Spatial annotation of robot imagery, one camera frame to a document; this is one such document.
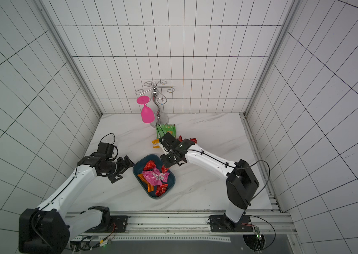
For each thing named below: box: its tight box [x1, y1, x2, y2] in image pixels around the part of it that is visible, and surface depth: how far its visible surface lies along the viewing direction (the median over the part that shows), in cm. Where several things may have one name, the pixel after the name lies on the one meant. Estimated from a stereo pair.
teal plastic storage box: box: [132, 153, 176, 199], surface depth 85 cm
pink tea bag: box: [148, 170, 170, 187], surface depth 85 cm
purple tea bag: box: [142, 167, 168, 187], surface depth 85 cm
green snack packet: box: [155, 123, 177, 140], surface depth 109 cm
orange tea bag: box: [137, 173, 155, 193], surface depth 83 cm
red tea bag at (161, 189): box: [155, 183, 169, 197], surface depth 83 cm
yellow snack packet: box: [151, 138, 160, 149], surface depth 102 cm
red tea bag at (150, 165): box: [142, 160, 157, 171], surface depth 90 cm
